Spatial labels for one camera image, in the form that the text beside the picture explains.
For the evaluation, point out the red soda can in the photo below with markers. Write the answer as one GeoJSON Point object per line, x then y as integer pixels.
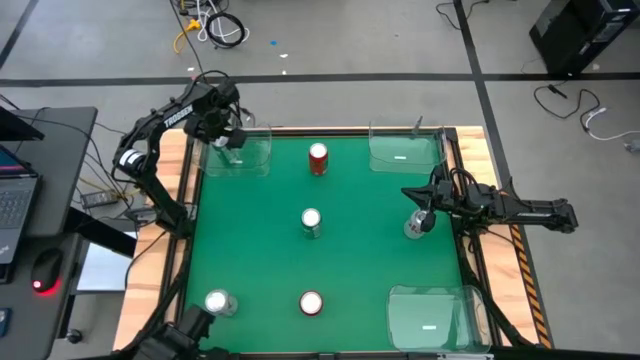
{"type": "Point", "coordinates": [311, 303]}
{"type": "Point", "coordinates": [318, 162]}

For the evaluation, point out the black round knob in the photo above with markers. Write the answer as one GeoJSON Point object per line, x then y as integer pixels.
{"type": "Point", "coordinates": [74, 336]}

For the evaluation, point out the black desk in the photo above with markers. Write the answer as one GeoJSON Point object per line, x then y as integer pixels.
{"type": "Point", "coordinates": [60, 165]}

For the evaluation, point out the clear plastic bin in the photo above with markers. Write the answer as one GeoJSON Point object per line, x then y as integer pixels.
{"type": "Point", "coordinates": [257, 160]}
{"type": "Point", "coordinates": [400, 145]}
{"type": "Point", "coordinates": [425, 310]}

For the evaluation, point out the grey power strip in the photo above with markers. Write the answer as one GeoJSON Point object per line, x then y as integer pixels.
{"type": "Point", "coordinates": [100, 199]}

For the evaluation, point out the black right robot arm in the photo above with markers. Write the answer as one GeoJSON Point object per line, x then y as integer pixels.
{"type": "Point", "coordinates": [545, 212]}

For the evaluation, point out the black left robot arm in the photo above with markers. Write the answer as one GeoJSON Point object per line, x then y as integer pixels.
{"type": "Point", "coordinates": [155, 192]}

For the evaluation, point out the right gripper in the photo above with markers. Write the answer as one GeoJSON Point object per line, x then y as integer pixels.
{"type": "Point", "coordinates": [450, 197]}

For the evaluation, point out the black computer mouse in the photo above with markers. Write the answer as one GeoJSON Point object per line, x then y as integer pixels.
{"type": "Point", "coordinates": [46, 267]}

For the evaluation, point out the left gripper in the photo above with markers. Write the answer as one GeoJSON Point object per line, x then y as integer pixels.
{"type": "Point", "coordinates": [212, 122]}

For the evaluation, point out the green table mat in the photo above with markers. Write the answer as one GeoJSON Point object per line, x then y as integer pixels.
{"type": "Point", "coordinates": [260, 250]}

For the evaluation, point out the silver diet cola can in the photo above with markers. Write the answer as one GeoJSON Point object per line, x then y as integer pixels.
{"type": "Point", "coordinates": [414, 227]}
{"type": "Point", "coordinates": [217, 301]}

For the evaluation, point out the dark laptop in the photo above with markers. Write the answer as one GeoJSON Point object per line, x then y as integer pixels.
{"type": "Point", "coordinates": [15, 210]}

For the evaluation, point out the black computer tower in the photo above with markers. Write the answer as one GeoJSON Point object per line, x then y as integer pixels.
{"type": "Point", "coordinates": [575, 35]}

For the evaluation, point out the black flat panel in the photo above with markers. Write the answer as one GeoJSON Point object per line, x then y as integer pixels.
{"type": "Point", "coordinates": [17, 127]}

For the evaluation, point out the white panel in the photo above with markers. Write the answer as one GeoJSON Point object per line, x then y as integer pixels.
{"type": "Point", "coordinates": [105, 270]}

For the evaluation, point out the yellow black hazard tape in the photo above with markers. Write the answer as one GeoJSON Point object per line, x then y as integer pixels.
{"type": "Point", "coordinates": [525, 270]}

